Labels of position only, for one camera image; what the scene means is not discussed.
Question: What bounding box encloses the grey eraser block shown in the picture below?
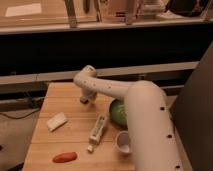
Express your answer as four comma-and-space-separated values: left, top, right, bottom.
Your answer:
80, 96, 89, 104

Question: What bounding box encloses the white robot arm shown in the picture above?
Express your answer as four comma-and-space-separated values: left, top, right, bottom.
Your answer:
73, 65, 184, 171

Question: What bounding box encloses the green bowl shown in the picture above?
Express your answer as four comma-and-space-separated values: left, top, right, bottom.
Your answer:
109, 99, 127, 127

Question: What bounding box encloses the white tube with cap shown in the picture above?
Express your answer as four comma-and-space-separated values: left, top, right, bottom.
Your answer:
87, 115, 108, 153

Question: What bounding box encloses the white sponge block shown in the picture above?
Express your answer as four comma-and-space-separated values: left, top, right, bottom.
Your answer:
46, 112, 68, 132

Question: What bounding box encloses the white paper cup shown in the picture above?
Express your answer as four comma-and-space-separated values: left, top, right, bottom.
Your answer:
115, 131, 132, 155

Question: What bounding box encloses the orange carrot toy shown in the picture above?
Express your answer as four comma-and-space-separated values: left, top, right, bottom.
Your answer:
52, 152, 78, 163

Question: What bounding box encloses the white paper sheet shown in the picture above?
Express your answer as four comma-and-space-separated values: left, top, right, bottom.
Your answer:
5, 3, 42, 17

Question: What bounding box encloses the dark bag top right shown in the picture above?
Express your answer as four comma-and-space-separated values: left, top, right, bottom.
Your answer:
166, 0, 210, 17

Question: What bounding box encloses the black cable on floor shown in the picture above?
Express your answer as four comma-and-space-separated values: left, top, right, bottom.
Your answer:
0, 108, 42, 121

